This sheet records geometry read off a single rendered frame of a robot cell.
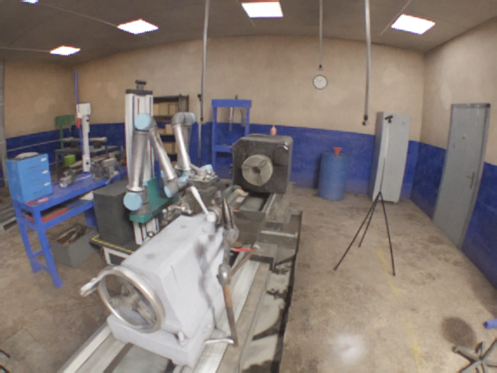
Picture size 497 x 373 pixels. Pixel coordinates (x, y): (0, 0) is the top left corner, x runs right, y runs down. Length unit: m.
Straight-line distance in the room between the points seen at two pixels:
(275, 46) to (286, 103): 1.33
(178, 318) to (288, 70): 5.31
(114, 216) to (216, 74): 4.33
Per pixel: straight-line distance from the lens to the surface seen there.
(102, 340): 0.99
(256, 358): 1.40
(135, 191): 1.96
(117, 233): 2.56
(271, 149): 2.26
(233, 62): 5.90
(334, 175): 4.93
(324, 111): 5.53
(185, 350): 0.77
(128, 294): 0.70
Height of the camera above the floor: 1.56
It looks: 17 degrees down
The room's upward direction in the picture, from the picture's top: 2 degrees clockwise
